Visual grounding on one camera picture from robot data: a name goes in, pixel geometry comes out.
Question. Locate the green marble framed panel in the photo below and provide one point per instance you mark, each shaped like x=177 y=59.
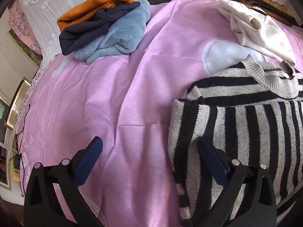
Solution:
x=26 y=49

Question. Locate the pink floral quilt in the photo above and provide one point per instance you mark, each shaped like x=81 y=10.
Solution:
x=19 y=21

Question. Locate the black and grey striped sweater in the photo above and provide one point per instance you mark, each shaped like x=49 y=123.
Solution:
x=248 y=127

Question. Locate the stack of woven mats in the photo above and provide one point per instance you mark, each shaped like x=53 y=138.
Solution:
x=272 y=7

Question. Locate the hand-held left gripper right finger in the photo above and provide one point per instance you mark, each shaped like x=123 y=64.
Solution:
x=213 y=163

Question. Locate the yellow power strip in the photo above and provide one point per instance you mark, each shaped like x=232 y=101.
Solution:
x=14 y=172

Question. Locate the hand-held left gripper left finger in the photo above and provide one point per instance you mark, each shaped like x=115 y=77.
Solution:
x=87 y=160

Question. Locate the white lace cloth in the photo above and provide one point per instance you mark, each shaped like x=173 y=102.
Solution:
x=37 y=11

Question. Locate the folded light blue fleece garment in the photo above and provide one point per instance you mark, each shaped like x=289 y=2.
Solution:
x=118 y=37

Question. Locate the folded orange garment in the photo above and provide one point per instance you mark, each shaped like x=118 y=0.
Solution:
x=94 y=7

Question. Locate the white sweater with navy trim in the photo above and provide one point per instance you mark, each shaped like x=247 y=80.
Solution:
x=255 y=30

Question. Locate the folded navy garment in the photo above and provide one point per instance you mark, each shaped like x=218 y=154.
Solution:
x=80 y=35

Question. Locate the pink bed sheet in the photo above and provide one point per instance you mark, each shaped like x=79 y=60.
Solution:
x=106 y=99

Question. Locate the wooden picture frame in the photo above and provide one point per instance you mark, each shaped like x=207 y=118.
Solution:
x=17 y=99

